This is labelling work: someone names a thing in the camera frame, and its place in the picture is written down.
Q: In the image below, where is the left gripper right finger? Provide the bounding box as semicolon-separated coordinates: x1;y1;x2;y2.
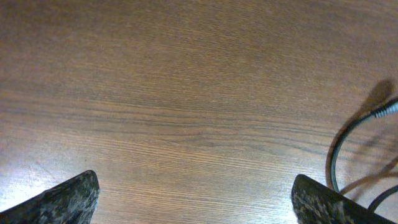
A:
291;174;394;224

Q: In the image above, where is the black usb cable bundle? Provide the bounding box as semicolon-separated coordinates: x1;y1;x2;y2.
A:
329;98;398;212

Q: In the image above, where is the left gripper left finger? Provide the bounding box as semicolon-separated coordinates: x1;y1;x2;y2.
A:
1;170;100;223

